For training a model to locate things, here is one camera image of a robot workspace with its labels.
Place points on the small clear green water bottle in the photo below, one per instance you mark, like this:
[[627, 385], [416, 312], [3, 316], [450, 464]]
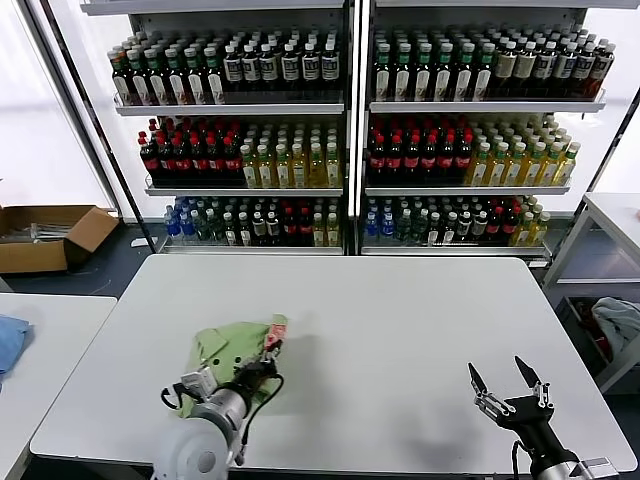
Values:
[[403, 228], [201, 227], [215, 227], [419, 228]]

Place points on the grey packaged parts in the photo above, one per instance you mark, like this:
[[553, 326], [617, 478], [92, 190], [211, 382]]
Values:
[[47, 231]]

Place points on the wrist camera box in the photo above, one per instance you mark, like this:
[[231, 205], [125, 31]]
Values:
[[597, 470], [197, 381]]

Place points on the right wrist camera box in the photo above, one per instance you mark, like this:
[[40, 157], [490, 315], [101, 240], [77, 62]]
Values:
[[597, 470]]

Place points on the blue folded cloth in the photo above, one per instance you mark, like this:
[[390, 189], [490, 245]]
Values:
[[12, 342]]

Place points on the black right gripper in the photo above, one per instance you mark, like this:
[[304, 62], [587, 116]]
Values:
[[525, 415]]

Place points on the small red cap cola bottle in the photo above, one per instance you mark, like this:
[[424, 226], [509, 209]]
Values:
[[494, 227], [289, 229], [304, 229], [509, 227]]

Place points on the white paper scrap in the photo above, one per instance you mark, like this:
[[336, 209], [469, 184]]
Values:
[[138, 242]]

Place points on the black slanted frame post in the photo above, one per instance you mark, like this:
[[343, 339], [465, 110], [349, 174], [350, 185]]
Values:
[[110, 149], [613, 145]]

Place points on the grey metal shelf rack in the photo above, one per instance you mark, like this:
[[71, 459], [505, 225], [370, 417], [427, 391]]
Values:
[[230, 109], [480, 107]]

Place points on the small yellow juice bottle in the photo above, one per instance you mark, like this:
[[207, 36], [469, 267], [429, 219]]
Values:
[[540, 228], [333, 230], [524, 229], [318, 230]]

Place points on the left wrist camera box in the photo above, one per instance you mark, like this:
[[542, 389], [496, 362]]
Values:
[[197, 381]]

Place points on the beige label dark drink bottle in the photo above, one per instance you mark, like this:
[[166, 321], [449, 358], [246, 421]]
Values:
[[524, 67], [505, 67]]

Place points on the small blue drink bottle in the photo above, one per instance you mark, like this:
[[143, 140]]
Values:
[[371, 227], [173, 224], [387, 227], [187, 224]]

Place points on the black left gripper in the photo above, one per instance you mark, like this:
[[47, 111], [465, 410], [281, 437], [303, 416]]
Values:
[[255, 377]]

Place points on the small white cap dark bottle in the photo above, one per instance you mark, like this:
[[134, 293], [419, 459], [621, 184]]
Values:
[[244, 229], [434, 229], [464, 228], [272, 229], [479, 227], [229, 229], [258, 229], [449, 229]]

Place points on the green polo shirt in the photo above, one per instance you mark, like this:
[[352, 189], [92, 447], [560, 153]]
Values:
[[235, 340]]

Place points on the white label dark drink bottle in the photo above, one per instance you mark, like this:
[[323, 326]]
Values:
[[232, 69], [602, 67], [251, 69], [565, 67], [545, 67], [584, 67], [310, 69], [290, 69], [269, 69], [329, 69]]

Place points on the brown cardboard box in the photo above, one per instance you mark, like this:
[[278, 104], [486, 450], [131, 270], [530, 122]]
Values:
[[30, 257]]

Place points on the green cap brown tea bottle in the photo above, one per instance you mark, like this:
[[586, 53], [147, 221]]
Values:
[[463, 74], [403, 74], [383, 74], [122, 79], [140, 79], [443, 74], [159, 79], [197, 79], [178, 79], [215, 79], [483, 74], [423, 74]]

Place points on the grey metal frame table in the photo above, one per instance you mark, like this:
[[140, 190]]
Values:
[[617, 212]]

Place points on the red crumpled garment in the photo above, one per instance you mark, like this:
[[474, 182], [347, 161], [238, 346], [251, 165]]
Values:
[[599, 344]]

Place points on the pale blue crumpled garment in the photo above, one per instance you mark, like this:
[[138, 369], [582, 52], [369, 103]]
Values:
[[617, 320]]

